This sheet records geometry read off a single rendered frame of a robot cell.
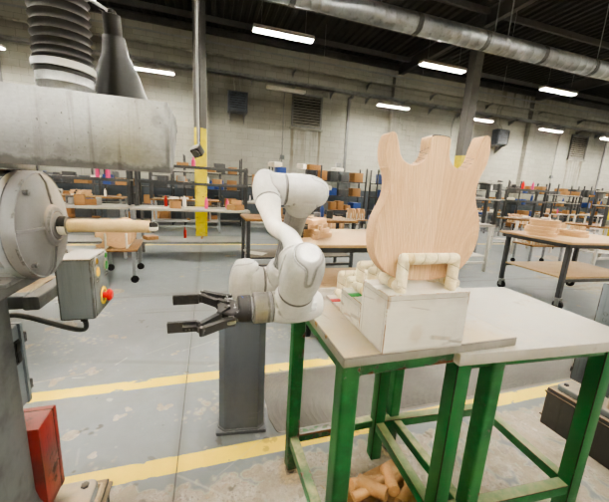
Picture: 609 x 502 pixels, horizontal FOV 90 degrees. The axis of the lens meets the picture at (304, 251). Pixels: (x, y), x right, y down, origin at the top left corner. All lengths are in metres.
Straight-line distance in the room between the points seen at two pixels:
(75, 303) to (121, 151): 0.61
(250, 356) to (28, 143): 1.34
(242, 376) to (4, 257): 1.26
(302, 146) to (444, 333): 11.73
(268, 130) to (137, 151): 11.55
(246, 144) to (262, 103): 1.59
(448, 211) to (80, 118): 0.89
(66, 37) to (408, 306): 0.96
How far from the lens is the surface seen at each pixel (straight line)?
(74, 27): 0.86
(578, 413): 1.79
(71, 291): 1.20
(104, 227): 0.91
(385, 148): 0.85
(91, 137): 0.76
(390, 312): 0.88
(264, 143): 12.15
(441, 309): 0.97
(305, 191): 1.27
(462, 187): 0.99
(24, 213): 0.87
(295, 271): 0.74
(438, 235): 0.95
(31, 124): 0.80
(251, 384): 1.86
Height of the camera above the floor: 1.37
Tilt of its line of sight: 12 degrees down
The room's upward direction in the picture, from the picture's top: 3 degrees clockwise
